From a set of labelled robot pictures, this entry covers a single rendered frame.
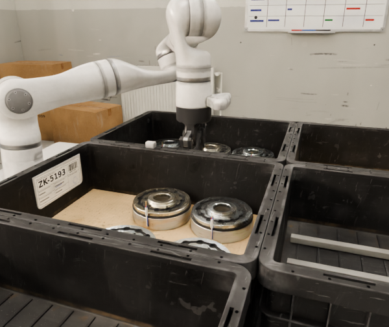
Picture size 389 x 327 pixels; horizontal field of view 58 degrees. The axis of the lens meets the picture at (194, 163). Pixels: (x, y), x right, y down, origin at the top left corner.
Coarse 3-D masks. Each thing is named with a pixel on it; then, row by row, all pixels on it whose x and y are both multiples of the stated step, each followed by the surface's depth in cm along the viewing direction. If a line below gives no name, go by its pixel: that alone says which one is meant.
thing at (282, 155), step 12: (132, 120) 88; (240, 120) 90; (252, 120) 89; (264, 120) 88; (276, 120) 88; (108, 132) 78; (288, 132) 78; (132, 144) 70; (144, 144) 70; (288, 144) 70; (240, 156) 64; (252, 156) 64
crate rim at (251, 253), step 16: (80, 144) 70; (96, 144) 71; (112, 144) 70; (48, 160) 62; (224, 160) 63; (240, 160) 62; (256, 160) 62; (16, 176) 55; (272, 176) 55; (272, 192) 50; (0, 208) 45; (48, 224) 42; (64, 224) 42; (80, 224) 42; (256, 224) 42; (128, 240) 39; (144, 240) 39; (160, 240) 39; (256, 240) 39; (208, 256) 36; (224, 256) 36; (240, 256) 36; (256, 256) 36; (256, 272) 37
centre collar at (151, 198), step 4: (156, 192) 64; (160, 192) 64; (164, 192) 64; (168, 192) 64; (148, 196) 63; (152, 196) 63; (156, 196) 64; (160, 196) 64; (164, 196) 64; (168, 196) 64; (172, 196) 63; (148, 200) 62; (152, 200) 61; (156, 200) 61; (164, 200) 61; (168, 200) 61; (172, 200) 61; (152, 204) 61; (156, 204) 61; (160, 204) 60; (164, 204) 61; (168, 204) 61
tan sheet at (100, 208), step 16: (96, 192) 73; (112, 192) 73; (80, 208) 66; (96, 208) 66; (112, 208) 66; (128, 208) 66; (96, 224) 61; (112, 224) 61; (128, 224) 61; (176, 240) 56
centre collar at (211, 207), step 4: (212, 204) 60; (216, 204) 60; (220, 204) 61; (224, 204) 60; (228, 204) 60; (232, 204) 60; (208, 208) 59; (212, 208) 59; (232, 208) 59; (236, 208) 59; (212, 212) 58; (216, 212) 57; (220, 212) 57; (224, 212) 57; (228, 212) 57; (232, 212) 57; (216, 216) 57; (220, 216) 57; (224, 216) 57; (228, 216) 57
